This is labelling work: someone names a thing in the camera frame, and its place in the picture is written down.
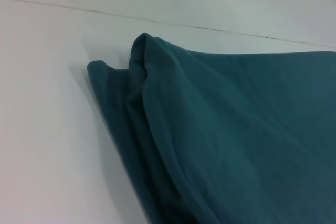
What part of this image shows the teal blue printed t-shirt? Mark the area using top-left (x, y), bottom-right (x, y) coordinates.
top-left (87, 32), bottom-right (336, 224)

